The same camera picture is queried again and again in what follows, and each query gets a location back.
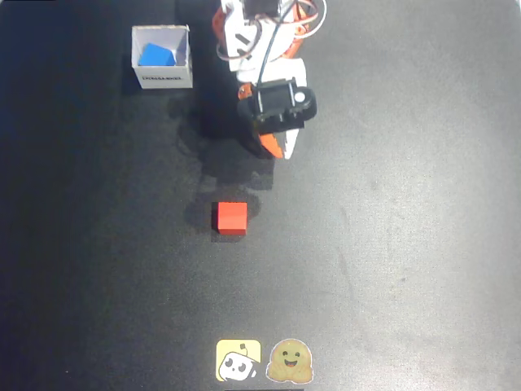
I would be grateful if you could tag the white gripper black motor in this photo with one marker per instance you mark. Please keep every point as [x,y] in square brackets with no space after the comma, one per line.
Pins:
[273,101]

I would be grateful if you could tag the blue cube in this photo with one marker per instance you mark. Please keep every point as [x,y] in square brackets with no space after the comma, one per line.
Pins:
[154,55]

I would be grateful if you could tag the white and orange robot arm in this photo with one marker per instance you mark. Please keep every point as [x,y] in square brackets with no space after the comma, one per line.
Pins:
[236,24]

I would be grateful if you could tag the red cube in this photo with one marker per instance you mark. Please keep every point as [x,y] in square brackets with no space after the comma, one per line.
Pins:
[231,218]

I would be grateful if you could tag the white cardboard box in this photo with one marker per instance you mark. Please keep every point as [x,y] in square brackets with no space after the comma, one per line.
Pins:
[163,77]

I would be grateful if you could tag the hugging face emoji sticker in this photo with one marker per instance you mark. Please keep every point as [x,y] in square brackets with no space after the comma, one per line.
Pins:
[290,361]

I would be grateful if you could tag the yellow robot sticker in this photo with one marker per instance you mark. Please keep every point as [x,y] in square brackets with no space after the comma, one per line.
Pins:
[238,360]

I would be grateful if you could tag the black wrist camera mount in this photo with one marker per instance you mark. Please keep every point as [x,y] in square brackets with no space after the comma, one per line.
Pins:
[305,108]

